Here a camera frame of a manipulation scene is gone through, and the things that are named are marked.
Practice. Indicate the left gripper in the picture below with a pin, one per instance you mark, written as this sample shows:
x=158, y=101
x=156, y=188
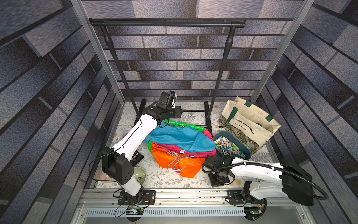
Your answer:
x=179, y=112

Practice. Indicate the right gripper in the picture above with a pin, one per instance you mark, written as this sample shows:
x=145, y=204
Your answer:
x=211, y=162

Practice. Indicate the blue t-shirt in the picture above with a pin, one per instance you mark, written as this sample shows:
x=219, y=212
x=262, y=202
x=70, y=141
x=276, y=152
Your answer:
x=181, y=138

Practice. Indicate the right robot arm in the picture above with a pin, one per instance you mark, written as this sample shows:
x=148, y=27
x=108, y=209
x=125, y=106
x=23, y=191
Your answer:
x=282, y=180

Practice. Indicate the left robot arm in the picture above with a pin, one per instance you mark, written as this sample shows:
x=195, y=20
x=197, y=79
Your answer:
x=116, y=160

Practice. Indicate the green plastic laundry basket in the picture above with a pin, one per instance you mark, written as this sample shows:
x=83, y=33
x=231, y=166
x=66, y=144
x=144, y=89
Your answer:
x=184, y=126

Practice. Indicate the pink garment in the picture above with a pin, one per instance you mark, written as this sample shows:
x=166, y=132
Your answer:
x=187, y=140

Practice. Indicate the teal clothespin tray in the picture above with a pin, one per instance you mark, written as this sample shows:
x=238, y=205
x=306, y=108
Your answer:
x=227, y=144

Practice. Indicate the black clothes rack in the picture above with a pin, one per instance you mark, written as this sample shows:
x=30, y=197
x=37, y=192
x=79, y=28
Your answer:
x=233, y=25

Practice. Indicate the orange garment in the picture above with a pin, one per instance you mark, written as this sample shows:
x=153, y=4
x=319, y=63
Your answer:
x=192, y=165

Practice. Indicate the black calculator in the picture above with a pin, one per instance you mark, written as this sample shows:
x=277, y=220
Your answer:
x=136, y=158

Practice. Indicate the green ceramic bowl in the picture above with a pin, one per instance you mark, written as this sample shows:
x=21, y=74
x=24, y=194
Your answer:
x=139, y=174

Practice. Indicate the pink plastic cup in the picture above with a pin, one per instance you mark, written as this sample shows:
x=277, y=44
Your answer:
x=101, y=176

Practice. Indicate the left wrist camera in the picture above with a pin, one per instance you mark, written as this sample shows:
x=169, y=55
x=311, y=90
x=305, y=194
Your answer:
x=167, y=99

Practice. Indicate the cream tote bag green handles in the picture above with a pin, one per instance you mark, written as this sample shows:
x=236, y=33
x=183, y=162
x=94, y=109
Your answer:
x=248, y=123

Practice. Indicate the spare wire hangers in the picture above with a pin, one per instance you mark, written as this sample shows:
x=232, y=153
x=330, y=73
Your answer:
x=177, y=159

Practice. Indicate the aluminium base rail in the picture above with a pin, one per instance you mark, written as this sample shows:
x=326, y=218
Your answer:
x=167, y=203

